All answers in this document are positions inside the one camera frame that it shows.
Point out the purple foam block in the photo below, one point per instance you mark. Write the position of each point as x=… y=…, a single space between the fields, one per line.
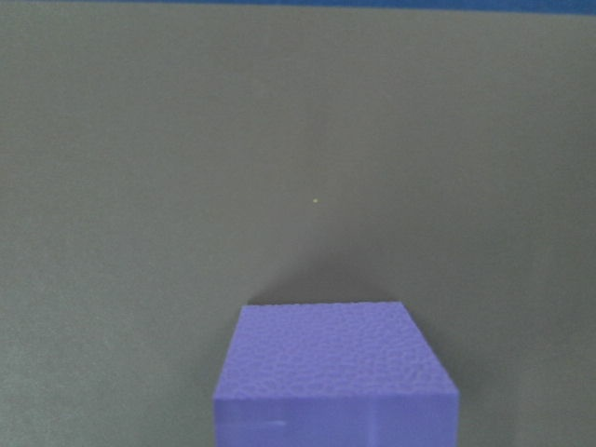
x=344 y=374

